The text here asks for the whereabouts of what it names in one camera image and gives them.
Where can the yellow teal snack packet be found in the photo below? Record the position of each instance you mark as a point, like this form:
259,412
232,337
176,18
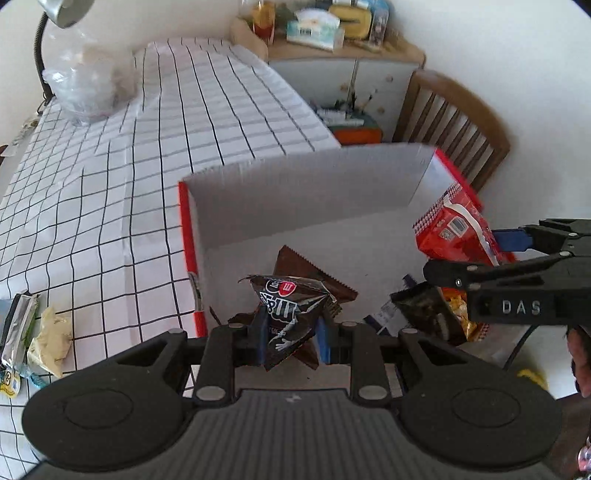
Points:
9,385

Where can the blue printed box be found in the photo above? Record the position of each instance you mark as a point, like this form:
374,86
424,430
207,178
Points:
379,21

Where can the tissue box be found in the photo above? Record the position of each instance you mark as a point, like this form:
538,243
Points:
314,32

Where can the black white checked tablecloth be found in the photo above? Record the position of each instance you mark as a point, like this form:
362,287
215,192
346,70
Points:
115,184

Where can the person's right hand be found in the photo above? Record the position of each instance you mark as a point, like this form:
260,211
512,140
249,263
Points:
581,360

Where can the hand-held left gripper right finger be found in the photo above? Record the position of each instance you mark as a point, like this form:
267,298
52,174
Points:
323,341

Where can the cream white snack packet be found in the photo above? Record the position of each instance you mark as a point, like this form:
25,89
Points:
48,341

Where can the blue white snack packet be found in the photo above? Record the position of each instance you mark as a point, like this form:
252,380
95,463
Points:
383,316

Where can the wooden chair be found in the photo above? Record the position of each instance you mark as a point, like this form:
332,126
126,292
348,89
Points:
461,106

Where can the wooden desk organiser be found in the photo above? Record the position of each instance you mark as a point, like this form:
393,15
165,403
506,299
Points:
249,39

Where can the silver snack packet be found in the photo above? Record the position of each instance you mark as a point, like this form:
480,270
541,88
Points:
18,323

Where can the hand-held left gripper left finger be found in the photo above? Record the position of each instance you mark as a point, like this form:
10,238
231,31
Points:
264,337

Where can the clear plastic bag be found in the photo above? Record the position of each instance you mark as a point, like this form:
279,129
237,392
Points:
87,78

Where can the red cardboard box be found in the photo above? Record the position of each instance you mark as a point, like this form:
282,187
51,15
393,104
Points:
300,207

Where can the small clear packet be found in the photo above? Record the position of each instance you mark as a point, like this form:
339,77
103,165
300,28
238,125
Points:
27,129

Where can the white wooden cabinet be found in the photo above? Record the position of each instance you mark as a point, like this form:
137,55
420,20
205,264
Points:
383,83

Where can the black triangular snack packet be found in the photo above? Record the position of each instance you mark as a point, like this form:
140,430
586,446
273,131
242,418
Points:
288,309

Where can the silver desk lamp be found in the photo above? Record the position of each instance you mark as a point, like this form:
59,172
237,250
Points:
69,11

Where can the red snack packet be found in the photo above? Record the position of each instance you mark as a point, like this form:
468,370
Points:
457,230

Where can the brown orange snack packet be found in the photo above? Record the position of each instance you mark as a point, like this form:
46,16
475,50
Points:
304,267

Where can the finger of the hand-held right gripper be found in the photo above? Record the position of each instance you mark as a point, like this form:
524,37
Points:
461,272
510,240

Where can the dark cookie snack packet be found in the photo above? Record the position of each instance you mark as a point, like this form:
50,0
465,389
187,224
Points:
429,309

